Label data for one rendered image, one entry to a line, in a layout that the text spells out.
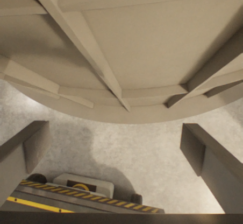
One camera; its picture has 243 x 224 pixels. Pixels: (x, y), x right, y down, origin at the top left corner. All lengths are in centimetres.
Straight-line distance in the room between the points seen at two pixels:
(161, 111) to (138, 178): 35
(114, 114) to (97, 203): 42
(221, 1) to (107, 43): 13
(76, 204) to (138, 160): 38
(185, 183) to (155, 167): 15
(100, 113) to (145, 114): 23
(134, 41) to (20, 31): 14
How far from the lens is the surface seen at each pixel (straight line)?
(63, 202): 66
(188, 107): 89
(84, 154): 94
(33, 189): 70
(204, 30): 25
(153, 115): 86
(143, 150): 89
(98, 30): 21
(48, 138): 17
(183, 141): 17
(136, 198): 82
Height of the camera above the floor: 88
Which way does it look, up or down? 79 degrees down
